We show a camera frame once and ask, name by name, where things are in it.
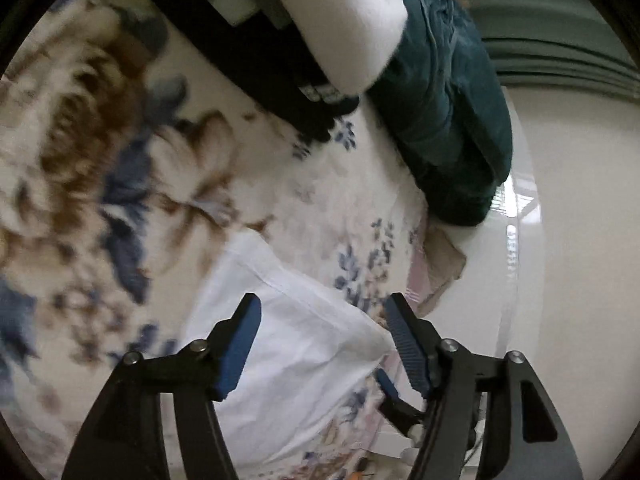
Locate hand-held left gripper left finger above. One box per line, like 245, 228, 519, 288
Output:
62, 292, 262, 480

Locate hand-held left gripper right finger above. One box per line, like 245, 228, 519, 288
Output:
384, 292, 584, 480

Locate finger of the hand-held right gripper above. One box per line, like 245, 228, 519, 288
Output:
375, 368, 427, 436

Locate white t-shirt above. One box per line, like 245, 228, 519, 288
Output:
184, 232, 397, 463

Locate folded black clothes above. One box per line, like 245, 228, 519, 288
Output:
114, 0, 362, 144

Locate folded white clothes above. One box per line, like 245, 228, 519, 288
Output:
254, 0, 409, 97

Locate beige cloth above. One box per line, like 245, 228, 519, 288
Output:
424, 225, 469, 312

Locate white bed headboard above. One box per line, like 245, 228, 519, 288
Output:
414, 84, 640, 480

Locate teal blanket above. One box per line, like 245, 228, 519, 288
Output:
369, 0, 514, 227

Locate floral bedsheet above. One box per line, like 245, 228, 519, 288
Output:
0, 0, 437, 480

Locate grey-green curtain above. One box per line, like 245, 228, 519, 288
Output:
439, 0, 640, 94

